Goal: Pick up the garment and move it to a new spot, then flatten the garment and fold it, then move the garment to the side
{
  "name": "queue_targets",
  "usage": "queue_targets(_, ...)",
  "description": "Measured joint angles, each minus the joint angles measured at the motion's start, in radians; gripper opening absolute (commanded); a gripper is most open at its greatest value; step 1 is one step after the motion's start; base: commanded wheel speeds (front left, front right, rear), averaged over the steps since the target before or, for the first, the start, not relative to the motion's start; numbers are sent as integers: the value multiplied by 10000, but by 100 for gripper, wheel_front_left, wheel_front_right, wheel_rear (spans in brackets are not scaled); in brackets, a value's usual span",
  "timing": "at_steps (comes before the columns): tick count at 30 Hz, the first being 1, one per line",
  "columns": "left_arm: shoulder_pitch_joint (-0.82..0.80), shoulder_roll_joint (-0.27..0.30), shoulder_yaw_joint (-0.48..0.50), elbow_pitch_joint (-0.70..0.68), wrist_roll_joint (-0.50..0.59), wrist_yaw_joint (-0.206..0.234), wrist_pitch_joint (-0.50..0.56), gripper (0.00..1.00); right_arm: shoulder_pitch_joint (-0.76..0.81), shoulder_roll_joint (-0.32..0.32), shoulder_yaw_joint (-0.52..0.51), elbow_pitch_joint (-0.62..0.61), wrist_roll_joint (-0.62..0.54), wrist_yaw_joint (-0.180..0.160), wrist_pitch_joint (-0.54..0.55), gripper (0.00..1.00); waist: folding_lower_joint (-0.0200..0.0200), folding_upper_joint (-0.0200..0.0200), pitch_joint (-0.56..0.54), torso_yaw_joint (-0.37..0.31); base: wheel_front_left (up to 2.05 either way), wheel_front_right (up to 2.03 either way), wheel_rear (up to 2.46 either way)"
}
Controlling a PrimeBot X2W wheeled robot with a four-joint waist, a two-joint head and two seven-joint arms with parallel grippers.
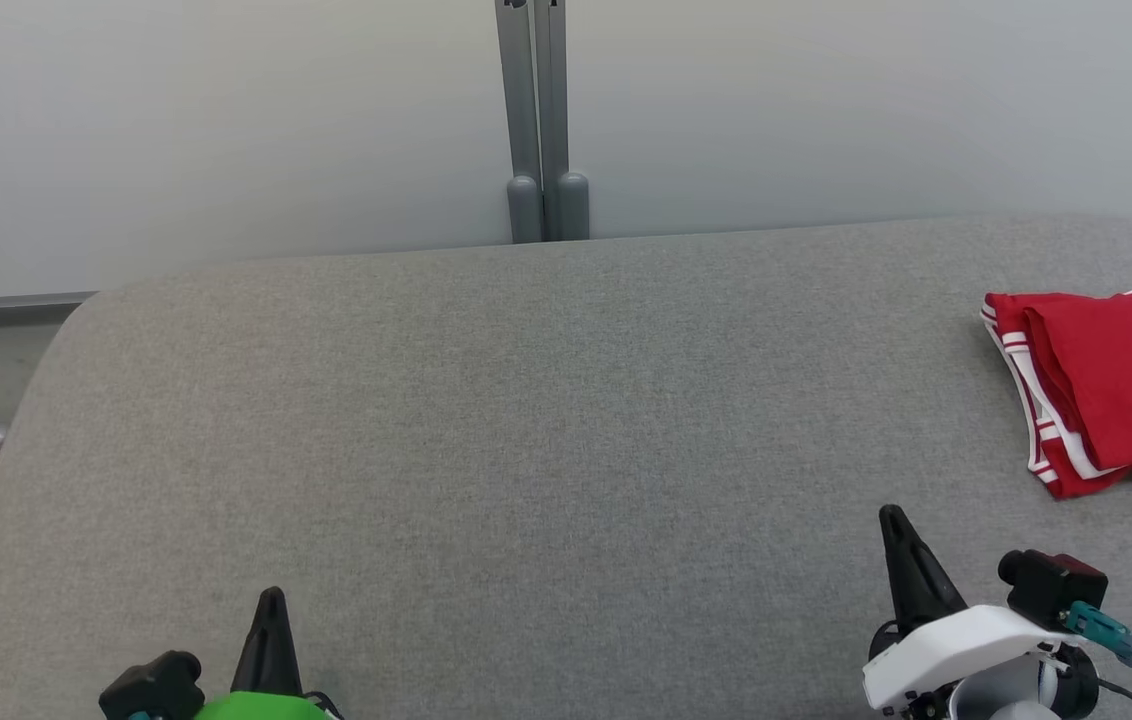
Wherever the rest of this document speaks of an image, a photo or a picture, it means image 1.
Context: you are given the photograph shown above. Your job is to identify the grey partition post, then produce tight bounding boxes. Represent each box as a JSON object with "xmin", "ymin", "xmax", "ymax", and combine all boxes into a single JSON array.
[
  {"xmin": 534, "ymin": 0, "xmax": 591, "ymax": 242},
  {"xmin": 494, "ymin": 0, "xmax": 542, "ymax": 245}
]

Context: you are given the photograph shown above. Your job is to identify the red shorts with white stripes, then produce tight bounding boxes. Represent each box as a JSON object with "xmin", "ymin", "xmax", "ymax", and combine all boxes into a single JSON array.
[{"xmin": 981, "ymin": 290, "xmax": 1132, "ymax": 499}]

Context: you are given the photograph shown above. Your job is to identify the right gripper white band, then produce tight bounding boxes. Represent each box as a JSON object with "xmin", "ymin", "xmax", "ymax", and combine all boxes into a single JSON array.
[{"xmin": 863, "ymin": 505, "xmax": 1073, "ymax": 717}]

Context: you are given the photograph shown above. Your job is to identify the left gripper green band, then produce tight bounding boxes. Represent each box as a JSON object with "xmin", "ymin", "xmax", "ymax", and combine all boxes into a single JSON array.
[{"xmin": 191, "ymin": 587, "xmax": 337, "ymax": 720}]

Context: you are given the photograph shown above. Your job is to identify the grey fabric sofa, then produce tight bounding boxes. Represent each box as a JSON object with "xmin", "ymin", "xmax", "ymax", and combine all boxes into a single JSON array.
[{"xmin": 0, "ymin": 215, "xmax": 1132, "ymax": 720}]

